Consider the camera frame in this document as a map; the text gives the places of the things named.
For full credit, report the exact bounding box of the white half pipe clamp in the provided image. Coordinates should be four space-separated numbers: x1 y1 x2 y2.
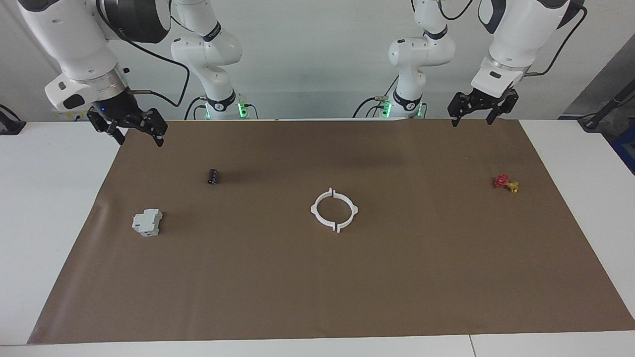
311 187 336 232
333 188 359 234

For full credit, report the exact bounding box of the white circuit breaker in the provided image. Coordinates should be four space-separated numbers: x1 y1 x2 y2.
131 208 163 237

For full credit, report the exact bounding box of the black clamp stand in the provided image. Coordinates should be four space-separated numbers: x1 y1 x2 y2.
0 104 26 135

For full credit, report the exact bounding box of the black tripod stand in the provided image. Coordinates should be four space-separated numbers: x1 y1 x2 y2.
578 79 635 132

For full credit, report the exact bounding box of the blue crate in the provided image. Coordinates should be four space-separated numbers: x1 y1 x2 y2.
610 135 635 175

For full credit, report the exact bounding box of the brown paper mat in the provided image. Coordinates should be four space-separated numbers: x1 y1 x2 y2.
27 118 635 345

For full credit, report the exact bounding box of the black base cable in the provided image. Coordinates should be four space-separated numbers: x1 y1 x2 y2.
184 97 207 120
352 74 400 119

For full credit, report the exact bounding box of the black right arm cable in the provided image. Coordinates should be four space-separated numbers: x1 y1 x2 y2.
97 0 191 108

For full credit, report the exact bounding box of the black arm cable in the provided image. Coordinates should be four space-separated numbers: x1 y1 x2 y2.
437 0 588 77
97 0 191 108

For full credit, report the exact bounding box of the red handle brass valve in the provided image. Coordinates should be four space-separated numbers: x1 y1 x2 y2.
494 174 519 194

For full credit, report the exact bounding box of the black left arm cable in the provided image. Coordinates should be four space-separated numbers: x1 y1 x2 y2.
437 0 588 77

